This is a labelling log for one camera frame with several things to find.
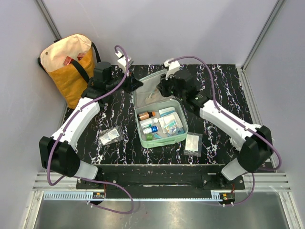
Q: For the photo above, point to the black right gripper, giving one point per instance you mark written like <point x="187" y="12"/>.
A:
<point x="163" y="84"/>

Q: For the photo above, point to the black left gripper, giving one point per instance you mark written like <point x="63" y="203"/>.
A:
<point x="132" y="83"/>

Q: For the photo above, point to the clear bag yellow items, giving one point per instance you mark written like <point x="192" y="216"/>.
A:
<point x="154" y="96"/>

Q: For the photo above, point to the blue mask packet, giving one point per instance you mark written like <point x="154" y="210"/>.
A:
<point x="166" y="111"/>

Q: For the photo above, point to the white gauze pad packet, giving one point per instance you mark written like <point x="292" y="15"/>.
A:
<point x="168" y="118"/>

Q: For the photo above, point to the mint green medicine case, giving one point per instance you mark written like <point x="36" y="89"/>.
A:
<point x="149" y="84"/>

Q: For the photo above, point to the teal plaster packet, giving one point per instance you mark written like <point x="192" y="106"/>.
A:
<point x="172" y="129"/>

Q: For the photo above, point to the brown bottle orange cap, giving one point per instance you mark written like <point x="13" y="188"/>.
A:
<point x="146" y="115"/>

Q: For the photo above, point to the white pill bottle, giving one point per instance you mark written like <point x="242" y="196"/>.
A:
<point x="148" y="122"/>

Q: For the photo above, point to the cyan sachet strip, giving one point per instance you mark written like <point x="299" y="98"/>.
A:
<point x="156" y="136"/>

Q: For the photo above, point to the clear bag white leaflets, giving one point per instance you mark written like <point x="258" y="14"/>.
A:
<point x="110" y="136"/>

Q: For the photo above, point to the small green box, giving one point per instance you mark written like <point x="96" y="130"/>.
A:
<point x="149" y="137"/>

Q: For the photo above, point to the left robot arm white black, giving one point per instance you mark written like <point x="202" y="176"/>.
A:
<point x="58" y="151"/>

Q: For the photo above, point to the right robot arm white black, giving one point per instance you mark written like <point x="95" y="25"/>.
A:
<point x="253" y="142"/>

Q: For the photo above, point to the orange tote bag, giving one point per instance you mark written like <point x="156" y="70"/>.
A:
<point x="70" y="62"/>

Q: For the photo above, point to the clear bag white pads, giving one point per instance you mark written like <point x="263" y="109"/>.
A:
<point x="193" y="145"/>

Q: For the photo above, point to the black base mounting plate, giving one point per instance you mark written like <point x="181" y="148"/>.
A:
<point x="170" y="181"/>

